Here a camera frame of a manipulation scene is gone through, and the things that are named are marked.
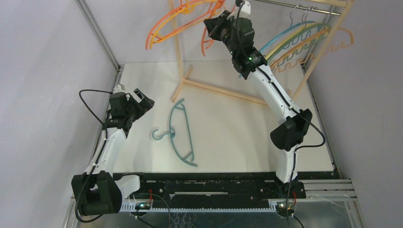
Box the orange plastic hanger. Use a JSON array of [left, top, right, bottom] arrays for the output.
[[200, 0, 227, 57], [144, 0, 226, 50]]

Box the pale yellow wavy hanger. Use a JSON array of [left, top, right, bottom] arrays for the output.
[[266, 26, 314, 61]]

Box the yellow-orange plastic hanger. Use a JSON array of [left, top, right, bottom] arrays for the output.
[[148, 0, 221, 50]]

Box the blue wavy hanger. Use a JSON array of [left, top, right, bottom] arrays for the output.
[[239, 6, 317, 79]]

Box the teal plastic hanger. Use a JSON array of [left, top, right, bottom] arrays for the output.
[[151, 98, 198, 167]]

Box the pale green wavy hanger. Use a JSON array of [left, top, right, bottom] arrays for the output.
[[267, 15, 331, 62]]

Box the light orange wavy hanger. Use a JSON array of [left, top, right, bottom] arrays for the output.
[[270, 28, 355, 74]]

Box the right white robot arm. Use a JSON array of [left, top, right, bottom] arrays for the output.
[[203, 10, 312, 198]]

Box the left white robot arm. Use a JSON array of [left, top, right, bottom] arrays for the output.
[[71, 85, 154, 223]]

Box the metal hanging rod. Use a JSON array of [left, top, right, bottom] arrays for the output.
[[257, 0, 342, 17]]

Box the left circuit board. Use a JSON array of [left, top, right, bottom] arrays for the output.
[[134, 201, 153, 212]]

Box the circuit board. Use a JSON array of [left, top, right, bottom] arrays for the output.
[[134, 201, 153, 212], [276, 203, 296, 218]]

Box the right circuit board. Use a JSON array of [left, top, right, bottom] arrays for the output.
[[276, 203, 296, 218]]

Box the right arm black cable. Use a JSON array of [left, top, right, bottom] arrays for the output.
[[234, 1, 326, 228]]

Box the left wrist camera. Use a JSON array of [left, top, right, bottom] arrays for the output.
[[112, 84, 126, 95]]

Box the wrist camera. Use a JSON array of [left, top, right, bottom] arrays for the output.
[[112, 84, 126, 95], [231, 0, 251, 18]]

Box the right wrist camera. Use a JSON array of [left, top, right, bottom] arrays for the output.
[[231, 0, 251, 18]]

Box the wooden clothes rack frame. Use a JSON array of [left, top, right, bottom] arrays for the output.
[[167, 0, 354, 108]]

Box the right aluminium frame post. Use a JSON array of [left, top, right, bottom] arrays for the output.
[[297, 25, 335, 173]]

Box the aluminium frame post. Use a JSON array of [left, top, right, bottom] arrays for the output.
[[75, 0, 124, 158], [297, 25, 335, 173]]

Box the left aluminium frame post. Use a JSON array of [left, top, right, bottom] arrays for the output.
[[75, 0, 124, 158]]

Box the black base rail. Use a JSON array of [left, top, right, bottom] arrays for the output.
[[108, 171, 341, 210]]

